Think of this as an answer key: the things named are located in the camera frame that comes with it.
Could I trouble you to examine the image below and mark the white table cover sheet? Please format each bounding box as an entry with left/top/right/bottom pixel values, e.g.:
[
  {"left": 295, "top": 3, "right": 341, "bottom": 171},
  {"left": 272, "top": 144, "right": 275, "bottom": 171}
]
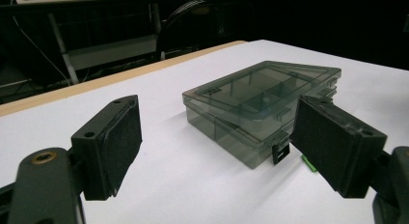
[{"left": 0, "top": 39, "right": 409, "bottom": 224}]

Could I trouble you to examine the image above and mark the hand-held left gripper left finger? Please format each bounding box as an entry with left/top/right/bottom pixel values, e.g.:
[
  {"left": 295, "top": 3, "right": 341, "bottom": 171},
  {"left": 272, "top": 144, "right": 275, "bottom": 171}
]
[{"left": 70, "top": 94, "right": 144, "bottom": 202}]

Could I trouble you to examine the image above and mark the thin white cable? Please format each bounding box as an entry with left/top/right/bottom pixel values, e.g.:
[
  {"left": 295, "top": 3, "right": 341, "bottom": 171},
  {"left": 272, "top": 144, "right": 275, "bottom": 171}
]
[{"left": 13, "top": 15, "right": 71, "bottom": 87}]

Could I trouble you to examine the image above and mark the small green plastic piece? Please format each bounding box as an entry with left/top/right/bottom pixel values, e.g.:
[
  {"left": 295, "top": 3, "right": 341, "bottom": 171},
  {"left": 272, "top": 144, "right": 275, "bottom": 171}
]
[{"left": 301, "top": 154, "right": 318, "bottom": 174}]

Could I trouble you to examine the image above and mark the desk with white metal legs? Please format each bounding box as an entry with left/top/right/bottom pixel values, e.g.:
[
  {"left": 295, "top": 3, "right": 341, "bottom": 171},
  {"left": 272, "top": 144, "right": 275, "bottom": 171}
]
[{"left": 14, "top": 0, "right": 181, "bottom": 87}]

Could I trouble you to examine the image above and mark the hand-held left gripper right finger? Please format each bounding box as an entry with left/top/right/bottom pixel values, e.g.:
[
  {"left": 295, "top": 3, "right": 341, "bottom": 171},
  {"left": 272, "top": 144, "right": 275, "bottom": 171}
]
[{"left": 288, "top": 94, "right": 389, "bottom": 199}]

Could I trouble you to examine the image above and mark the grey transparent compartment box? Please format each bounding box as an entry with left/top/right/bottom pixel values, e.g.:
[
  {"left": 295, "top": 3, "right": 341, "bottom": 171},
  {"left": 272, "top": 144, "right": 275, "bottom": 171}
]
[{"left": 181, "top": 60, "right": 342, "bottom": 170}]

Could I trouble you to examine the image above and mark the black chair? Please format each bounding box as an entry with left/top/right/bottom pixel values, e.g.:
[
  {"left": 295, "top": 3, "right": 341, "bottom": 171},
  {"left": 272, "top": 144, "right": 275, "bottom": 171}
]
[{"left": 155, "top": 0, "right": 245, "bottom": 61}]

